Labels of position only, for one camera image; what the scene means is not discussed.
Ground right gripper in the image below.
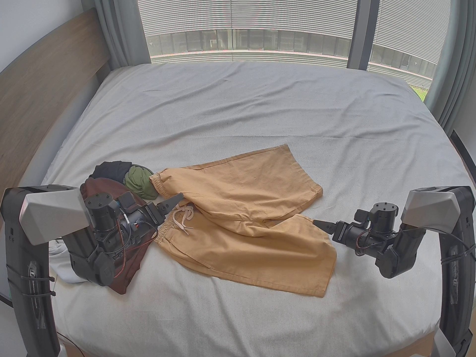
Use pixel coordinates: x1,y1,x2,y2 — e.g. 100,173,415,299
313,220,372,248

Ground black cable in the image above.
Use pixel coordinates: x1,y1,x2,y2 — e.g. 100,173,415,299
56,331,81,357

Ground pale grey garment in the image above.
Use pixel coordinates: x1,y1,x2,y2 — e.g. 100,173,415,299
48,238,90,285

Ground black garment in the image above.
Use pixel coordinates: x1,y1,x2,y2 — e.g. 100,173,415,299
91,161,133,183

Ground grey-green curtain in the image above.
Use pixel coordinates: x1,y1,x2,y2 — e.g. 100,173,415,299
424,0,476,135
78,0,151,70

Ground tan shorts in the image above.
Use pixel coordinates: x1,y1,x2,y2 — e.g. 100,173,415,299
149,144,338,297

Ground bed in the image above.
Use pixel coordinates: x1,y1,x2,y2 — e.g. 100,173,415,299
0,8,476,357

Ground brown garment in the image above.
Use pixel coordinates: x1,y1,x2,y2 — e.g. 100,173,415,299
80,177,157,295

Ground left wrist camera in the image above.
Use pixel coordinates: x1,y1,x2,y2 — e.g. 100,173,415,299
118,192,139,212

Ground green garment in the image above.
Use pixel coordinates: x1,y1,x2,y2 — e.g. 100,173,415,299
124,164,157,201

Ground window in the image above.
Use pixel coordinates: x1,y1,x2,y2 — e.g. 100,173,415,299
134,0,453,88

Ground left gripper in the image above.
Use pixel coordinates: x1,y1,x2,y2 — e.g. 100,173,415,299
128,193,184,237

